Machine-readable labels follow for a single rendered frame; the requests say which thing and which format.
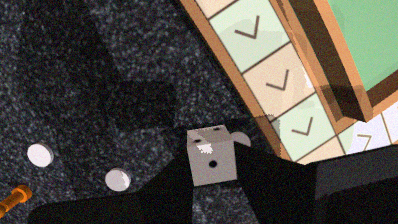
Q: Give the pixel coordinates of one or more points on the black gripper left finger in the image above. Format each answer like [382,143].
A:
[166,199]

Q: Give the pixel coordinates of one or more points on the grey die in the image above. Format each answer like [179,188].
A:
[211,155]

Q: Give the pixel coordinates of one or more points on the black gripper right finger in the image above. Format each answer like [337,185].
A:
[286,192]

